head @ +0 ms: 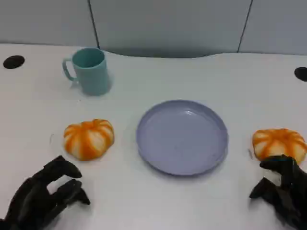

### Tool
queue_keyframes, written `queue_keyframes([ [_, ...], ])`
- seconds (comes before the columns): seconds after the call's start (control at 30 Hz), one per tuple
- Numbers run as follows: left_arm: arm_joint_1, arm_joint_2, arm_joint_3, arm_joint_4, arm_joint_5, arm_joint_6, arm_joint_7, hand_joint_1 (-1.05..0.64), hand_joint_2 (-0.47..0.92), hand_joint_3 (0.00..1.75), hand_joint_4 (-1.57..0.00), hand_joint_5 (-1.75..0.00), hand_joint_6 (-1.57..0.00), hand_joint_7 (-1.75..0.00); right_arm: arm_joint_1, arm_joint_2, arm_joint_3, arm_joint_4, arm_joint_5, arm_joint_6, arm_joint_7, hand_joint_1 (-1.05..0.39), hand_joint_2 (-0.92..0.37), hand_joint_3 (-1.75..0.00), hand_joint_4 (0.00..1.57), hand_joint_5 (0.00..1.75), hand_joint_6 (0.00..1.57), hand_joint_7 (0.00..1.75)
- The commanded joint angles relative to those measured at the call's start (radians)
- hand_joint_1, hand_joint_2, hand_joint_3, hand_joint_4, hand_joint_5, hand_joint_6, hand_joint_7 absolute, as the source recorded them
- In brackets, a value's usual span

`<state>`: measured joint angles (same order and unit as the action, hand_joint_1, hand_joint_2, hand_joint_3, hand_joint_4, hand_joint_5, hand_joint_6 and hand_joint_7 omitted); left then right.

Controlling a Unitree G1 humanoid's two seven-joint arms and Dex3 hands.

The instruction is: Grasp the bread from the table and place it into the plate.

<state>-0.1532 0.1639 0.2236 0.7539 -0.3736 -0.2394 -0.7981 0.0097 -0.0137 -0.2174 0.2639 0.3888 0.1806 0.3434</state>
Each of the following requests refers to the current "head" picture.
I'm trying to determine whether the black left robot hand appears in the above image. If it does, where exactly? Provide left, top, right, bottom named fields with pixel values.
left=0, top=155, right=91, bottom=230

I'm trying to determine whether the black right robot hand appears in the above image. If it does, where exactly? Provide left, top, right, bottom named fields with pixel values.
left=248, top=154, right=307, bottom=230

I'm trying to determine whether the black table cable grommet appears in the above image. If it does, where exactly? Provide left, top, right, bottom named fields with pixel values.
left=2, top=55, right=25, bottom=69
left=294, top=67, right=307, bottom=82

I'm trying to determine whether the lilac plate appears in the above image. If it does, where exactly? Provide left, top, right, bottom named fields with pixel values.
left=136, top=99, right=229, bottom=177

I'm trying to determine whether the pale green mug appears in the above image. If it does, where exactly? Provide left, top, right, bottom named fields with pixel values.
left=62, top=47, right=112, bottom=96

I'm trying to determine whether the orange and white bread roll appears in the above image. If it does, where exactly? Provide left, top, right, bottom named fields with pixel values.
left=251, top=128, right=307, bottom=161
left=63, top=118, right=115, bottom=161

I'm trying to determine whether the grey desk partition panel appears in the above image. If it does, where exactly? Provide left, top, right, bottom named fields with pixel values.
left=88, top=0, right=254, bottom=59
left=0, top=0, right=100, bottom=48
left=237, top=0, right=307, bottom=56

